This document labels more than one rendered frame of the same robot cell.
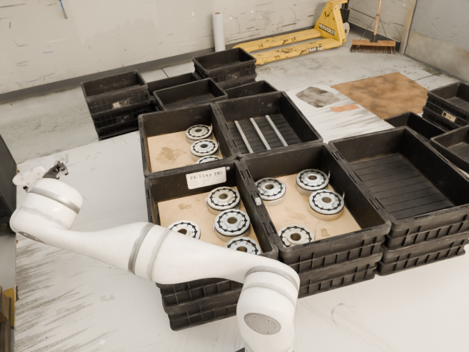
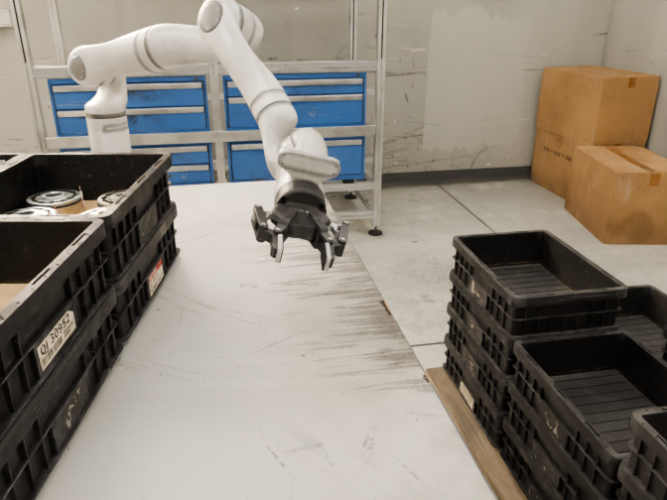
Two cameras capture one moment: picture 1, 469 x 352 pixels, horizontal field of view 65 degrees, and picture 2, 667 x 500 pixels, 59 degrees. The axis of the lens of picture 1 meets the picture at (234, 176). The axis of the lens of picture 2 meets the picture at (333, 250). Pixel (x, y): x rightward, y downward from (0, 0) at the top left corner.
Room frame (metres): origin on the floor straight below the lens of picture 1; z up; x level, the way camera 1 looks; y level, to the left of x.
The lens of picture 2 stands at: (1.64, 0.77, 1.23)
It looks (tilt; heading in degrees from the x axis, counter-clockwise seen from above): 23 degrees down; 191
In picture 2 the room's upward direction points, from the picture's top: straight up
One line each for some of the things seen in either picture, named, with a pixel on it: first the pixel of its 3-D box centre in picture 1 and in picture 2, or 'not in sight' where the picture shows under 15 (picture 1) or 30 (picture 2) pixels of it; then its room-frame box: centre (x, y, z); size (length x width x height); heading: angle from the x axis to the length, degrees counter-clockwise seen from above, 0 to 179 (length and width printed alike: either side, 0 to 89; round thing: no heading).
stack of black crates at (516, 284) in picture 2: not in sight; (521, 332); (0.14, 1.00, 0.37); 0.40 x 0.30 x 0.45; 22
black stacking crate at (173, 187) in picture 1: (206, 226); (67, 212); (0.73, 0.09, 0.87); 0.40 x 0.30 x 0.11; 12
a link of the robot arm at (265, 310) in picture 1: (268, 312); (101, 82); (0.35, -0.04, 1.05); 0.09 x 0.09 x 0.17; 71
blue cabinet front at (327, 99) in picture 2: not in sight; (297, 130); (-1.31, -0.01, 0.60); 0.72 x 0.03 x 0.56; 112
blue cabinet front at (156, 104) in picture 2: not in sight; (135, 136); (-1.01, -0.75, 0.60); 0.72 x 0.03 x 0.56; 112
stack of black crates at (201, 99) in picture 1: (194, 124); not in sight; (2.12, 0.24, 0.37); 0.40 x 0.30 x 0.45; 112
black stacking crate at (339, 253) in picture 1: (305, 204); not in sight; (0.79, -0.20, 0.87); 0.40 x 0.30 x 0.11; 12
